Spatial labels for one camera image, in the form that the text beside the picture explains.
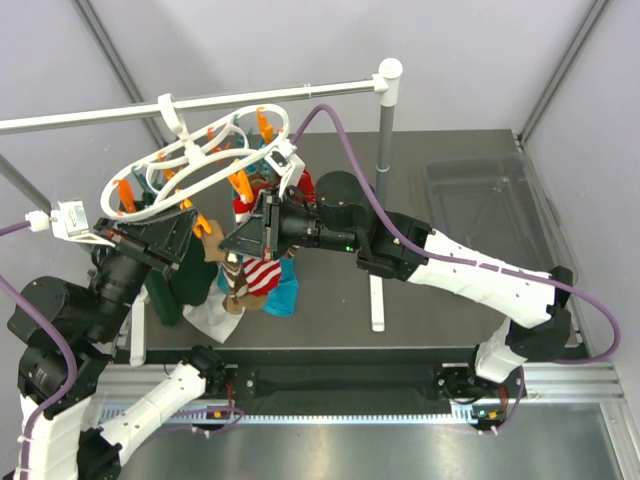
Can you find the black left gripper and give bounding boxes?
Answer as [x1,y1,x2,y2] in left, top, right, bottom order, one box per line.
[88,204,203,340]

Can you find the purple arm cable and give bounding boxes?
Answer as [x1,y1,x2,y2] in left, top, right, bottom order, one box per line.
[292,103,621,364]
[0,222,79,480]

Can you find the clear plastic bin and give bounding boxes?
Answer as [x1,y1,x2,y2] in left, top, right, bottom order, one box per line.
[423,152,578,274]

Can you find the silver clothes rack rail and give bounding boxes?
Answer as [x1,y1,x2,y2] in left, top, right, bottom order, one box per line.
[1,58,404,135]

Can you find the dark green cloth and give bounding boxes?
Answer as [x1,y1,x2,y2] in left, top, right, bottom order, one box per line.
[145,215,218,326]

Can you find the brown striped sock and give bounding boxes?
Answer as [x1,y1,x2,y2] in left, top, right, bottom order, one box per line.
[201,219,248,314]
[247,171,273,194]

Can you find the black base bar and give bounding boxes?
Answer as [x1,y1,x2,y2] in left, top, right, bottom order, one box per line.
[231,364,500,416]

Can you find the grey rack post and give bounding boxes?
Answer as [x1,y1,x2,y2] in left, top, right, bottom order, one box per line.
[0,154,52,214]
[375,106,395,205]

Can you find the grey rack right post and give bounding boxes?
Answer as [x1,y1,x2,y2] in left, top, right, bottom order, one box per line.
[375,106,395,205]

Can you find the grey rack left post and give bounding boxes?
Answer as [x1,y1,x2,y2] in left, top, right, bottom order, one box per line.
[0,154,52,214]

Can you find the white rack right foot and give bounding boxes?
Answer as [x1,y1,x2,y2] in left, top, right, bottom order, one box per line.
[369,275,386,333]

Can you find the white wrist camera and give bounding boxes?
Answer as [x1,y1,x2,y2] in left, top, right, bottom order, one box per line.
[264,140,305,198]
[24,200,114,247]

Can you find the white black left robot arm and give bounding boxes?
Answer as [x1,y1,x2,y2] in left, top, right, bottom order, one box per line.
[1,208,228,479]

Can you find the white rack left foot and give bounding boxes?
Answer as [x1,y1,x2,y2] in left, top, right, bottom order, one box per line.
[129,290,148,367]

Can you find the orange clothes peg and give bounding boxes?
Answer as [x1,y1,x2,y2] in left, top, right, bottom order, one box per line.
[227,169,254,204]

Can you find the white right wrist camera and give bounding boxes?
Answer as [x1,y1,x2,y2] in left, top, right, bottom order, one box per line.
[264,140,305,198]

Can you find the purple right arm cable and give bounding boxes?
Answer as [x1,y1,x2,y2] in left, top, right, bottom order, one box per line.
[292,103,621,364]

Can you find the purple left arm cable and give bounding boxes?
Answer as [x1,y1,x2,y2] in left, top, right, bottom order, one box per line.
[0,222,79,480]

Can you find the teal cloth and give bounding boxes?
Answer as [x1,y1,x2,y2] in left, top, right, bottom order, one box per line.
[217,160,299,317]

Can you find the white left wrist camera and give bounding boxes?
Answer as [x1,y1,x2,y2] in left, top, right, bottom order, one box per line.
[24,200,114,247]

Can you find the red snowflake sock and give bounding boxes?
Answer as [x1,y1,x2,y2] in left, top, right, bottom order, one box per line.
[297,169,316,203]

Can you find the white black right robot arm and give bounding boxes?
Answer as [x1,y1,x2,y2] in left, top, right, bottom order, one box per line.
[220,171,571,396]

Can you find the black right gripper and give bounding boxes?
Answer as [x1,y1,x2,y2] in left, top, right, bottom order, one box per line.
[221,188,361,264]

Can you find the red white striped sock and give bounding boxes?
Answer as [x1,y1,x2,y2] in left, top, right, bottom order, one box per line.
[232,188,282,297]

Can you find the white cloth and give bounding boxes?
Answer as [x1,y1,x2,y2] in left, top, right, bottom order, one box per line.
[182,291,245,344]

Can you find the white rack foot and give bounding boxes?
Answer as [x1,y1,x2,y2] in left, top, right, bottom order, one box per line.
[129,290,148,367]
[369,275,386,333]

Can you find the white round clip hanger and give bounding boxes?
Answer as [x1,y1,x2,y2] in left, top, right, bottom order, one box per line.
[100,94,290,222]

